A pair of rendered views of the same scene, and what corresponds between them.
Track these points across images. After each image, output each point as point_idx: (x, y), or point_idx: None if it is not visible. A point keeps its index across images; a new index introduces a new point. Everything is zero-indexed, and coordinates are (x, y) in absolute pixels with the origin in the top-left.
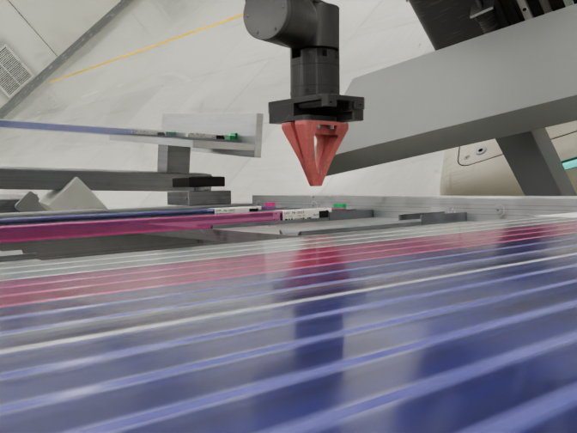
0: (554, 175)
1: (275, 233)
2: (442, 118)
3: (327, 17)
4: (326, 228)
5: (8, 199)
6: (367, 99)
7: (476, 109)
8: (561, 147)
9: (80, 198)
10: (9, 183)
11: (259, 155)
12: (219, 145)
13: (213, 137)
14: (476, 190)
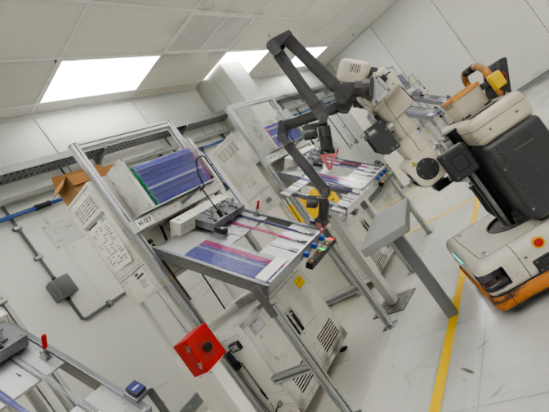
0: (405, 256)
1: (271, 242)
2: (372, 227)
3: (321, 204)
4: (277, 244)
5: (353, 188)
6: (391, 208)
7: (370, 230)
8: (457, 249)
9: None
10: None
11: (346, 216)
12: (336, 211)
13: (342, 207)
14: (448, 248)
